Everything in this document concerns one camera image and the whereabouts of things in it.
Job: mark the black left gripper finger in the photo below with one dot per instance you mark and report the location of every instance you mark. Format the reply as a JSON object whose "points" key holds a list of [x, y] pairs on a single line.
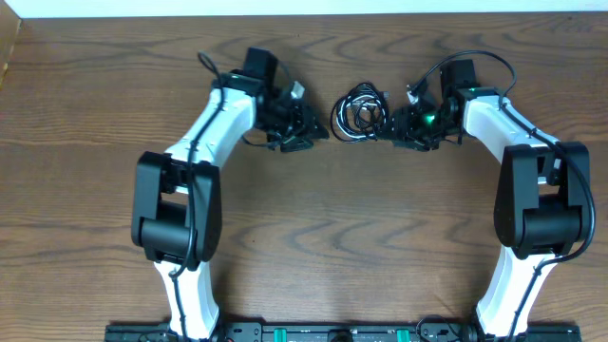
{"points": [[318, 131], [295, 144]]}

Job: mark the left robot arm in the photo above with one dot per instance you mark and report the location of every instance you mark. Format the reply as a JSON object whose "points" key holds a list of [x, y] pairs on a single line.
{"points": [[177, 215]]}

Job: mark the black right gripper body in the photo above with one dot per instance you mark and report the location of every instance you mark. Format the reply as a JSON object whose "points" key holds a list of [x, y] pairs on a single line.
{"points": [[422, 131]]}

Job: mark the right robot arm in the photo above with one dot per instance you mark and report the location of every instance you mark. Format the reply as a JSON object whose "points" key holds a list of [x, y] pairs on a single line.
{"points": [[544, 212]]}

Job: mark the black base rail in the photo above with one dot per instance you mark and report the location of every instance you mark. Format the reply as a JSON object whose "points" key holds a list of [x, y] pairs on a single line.
{"points": [[434, 331]]}

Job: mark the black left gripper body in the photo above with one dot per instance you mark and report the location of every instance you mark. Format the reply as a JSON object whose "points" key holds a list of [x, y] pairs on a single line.
{"points": [[289, 121]]}

